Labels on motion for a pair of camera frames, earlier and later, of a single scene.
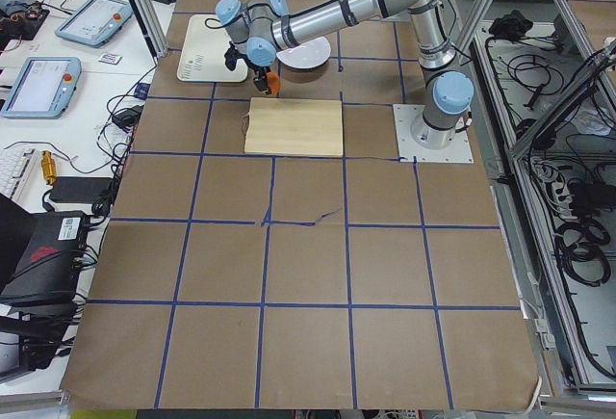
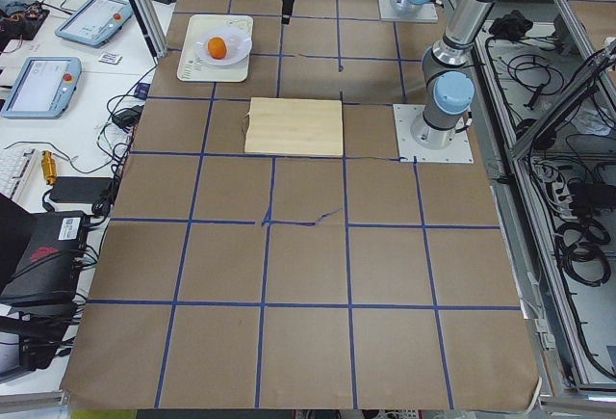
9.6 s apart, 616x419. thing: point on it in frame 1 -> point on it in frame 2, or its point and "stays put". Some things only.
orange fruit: [273, 83] -> [217, 47]
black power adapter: [79, 189] stays put
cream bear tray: [202, 54] stays put
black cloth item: [513, 24] stays put
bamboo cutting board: [310, 127] stays put
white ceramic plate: [307, 55] -> [238, 41]
